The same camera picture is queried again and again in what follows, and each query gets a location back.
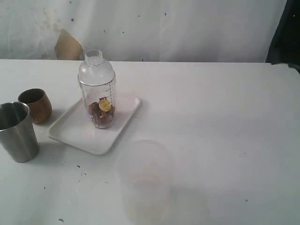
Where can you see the clear plastic shaker cup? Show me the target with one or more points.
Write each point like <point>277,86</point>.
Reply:
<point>100,103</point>

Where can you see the clear shaker lid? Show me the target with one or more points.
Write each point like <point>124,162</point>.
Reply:
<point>95,70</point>

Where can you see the brown wooden cup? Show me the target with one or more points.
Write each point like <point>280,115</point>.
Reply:
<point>39,104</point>

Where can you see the stainless steel cup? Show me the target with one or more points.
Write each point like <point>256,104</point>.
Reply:
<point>17,135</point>

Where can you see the translucent plastic container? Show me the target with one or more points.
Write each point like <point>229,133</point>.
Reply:
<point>145,172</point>

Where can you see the white rectangular tray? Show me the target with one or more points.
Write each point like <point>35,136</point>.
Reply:
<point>74,128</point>

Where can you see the white plastic backdrop sheet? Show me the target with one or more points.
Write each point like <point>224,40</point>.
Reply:
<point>139,30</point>

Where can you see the dark object at right edge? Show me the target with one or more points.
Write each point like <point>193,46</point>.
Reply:
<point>285,44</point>

